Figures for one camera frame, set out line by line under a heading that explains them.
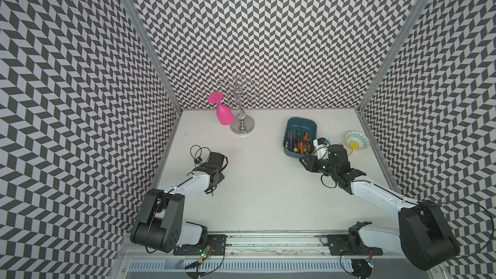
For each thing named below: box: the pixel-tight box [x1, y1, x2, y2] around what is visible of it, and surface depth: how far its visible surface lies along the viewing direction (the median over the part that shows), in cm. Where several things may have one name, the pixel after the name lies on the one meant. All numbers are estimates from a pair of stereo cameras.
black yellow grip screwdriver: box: [284, 128, 291, 151], surface depth 103 cm
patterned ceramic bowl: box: [344, 130, 371, 150], surface depth 104 cm
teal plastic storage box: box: [282, 116, 318, 159], surface depth 104 cm
